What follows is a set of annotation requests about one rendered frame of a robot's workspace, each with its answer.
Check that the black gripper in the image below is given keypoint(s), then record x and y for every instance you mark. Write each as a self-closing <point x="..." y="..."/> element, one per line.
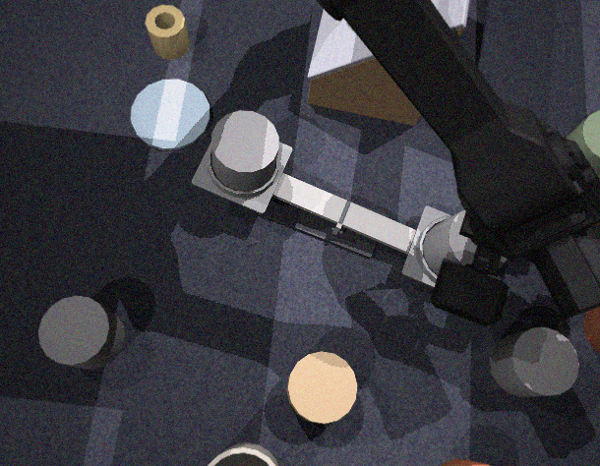
<point x="466" y="291"/>

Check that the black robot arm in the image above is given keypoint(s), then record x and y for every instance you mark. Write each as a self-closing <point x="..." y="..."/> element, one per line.
<point x="530" y="191"/>

